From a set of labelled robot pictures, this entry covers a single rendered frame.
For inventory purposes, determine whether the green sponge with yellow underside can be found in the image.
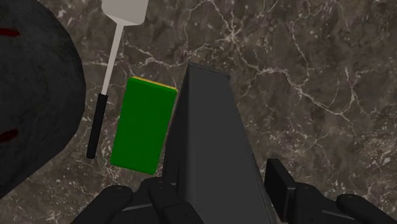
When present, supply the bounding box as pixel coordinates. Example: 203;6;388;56
109;76;179;176

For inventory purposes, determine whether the black round object with red marks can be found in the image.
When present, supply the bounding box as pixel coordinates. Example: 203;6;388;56
0;0;87;200

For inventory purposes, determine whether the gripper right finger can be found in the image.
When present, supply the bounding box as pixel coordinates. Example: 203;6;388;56
263;158;397;224

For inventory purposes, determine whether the white spatula with black handle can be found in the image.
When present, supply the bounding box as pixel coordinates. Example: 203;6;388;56
85;0;150;160

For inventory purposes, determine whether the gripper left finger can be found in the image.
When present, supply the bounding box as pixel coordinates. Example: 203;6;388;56
71;176;204;224

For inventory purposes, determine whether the dark grey tall box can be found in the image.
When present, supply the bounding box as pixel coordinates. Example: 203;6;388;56
162;62;278;224

